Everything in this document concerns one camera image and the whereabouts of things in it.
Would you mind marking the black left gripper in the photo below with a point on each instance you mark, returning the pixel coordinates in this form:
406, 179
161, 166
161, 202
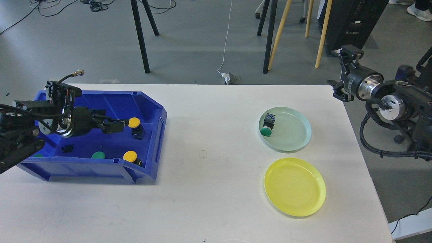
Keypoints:
83, 122

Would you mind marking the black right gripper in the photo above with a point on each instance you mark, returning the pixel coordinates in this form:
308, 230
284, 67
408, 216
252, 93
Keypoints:
356, 79

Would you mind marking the yellow button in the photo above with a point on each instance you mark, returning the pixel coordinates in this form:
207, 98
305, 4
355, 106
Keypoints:
132, 157
136, 127

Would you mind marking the green button with black base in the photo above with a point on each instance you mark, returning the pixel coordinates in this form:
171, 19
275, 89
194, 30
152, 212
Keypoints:
268, 125

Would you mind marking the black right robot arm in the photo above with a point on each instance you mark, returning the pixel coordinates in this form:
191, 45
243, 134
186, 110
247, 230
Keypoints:
402, 104

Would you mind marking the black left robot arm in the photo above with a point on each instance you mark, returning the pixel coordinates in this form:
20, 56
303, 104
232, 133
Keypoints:
22, 122

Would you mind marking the green button front middle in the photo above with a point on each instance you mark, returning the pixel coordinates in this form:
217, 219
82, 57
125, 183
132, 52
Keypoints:
98, 155

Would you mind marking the light green plate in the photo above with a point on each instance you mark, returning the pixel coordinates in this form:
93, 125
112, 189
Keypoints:
291, 130

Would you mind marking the yellow plate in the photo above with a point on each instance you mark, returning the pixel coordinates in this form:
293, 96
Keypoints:
295, 187

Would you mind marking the blue plastic storage bin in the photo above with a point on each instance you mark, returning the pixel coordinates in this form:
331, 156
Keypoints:
119, 105

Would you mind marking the small black part in bin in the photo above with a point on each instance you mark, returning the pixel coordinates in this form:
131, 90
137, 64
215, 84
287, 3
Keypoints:
68, 148

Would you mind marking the black computer tower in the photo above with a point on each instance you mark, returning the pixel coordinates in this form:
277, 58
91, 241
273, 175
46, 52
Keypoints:
351, 22

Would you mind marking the wooden leg right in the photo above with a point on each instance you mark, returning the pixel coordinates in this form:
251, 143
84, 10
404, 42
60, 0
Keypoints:
324, 27

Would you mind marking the wooden leg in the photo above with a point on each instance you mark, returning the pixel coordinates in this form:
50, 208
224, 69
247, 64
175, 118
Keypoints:
279, 33
324, 27

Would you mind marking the wooden leg left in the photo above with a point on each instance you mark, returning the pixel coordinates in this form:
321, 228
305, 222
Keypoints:
279, 33

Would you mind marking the black stand legs centre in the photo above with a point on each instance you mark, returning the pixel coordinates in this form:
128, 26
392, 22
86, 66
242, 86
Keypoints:
261, 13

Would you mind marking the white shoe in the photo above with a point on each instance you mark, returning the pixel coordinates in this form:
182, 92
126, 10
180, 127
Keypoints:
424, 15

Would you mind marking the white power adapter on floor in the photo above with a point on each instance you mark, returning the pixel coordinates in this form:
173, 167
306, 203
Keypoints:
229, 78

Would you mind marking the black tripod legs left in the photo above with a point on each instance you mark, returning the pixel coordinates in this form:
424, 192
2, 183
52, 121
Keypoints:
139, 32

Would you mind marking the white beam bottom right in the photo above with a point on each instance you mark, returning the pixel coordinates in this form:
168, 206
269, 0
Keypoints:
412, 225

